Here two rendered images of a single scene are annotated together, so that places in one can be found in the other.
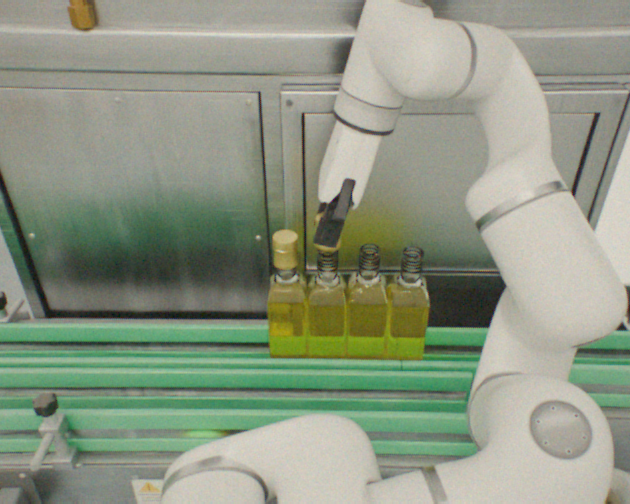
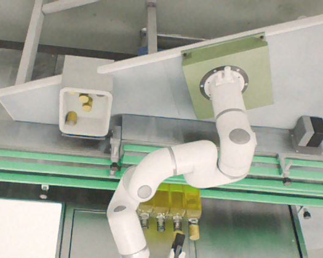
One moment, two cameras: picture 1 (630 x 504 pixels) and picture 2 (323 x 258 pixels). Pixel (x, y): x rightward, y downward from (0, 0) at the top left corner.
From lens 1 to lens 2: 0.91 m
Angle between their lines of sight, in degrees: 5
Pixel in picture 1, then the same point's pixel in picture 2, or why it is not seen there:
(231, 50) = not seen: outside the picture
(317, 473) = (205, 176)
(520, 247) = (139, 238)
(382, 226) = (147, 236)
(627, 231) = (45, 226)
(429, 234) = not seen: hidden behind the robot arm
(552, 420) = (146, 194)
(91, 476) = (272, 147)
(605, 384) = (64, 165)
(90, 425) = (271, 169)
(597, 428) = (135, 191)
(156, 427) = not seen: hidden behind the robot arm
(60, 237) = (281, 239)
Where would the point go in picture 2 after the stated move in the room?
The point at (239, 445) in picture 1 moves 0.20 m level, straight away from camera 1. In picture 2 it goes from (225, 181) to (222, 216)
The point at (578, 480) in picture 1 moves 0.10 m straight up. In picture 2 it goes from (143, 180) to (143, 212)
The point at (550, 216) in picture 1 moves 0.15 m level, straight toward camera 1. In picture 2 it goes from (131, 247) to (162, 225)
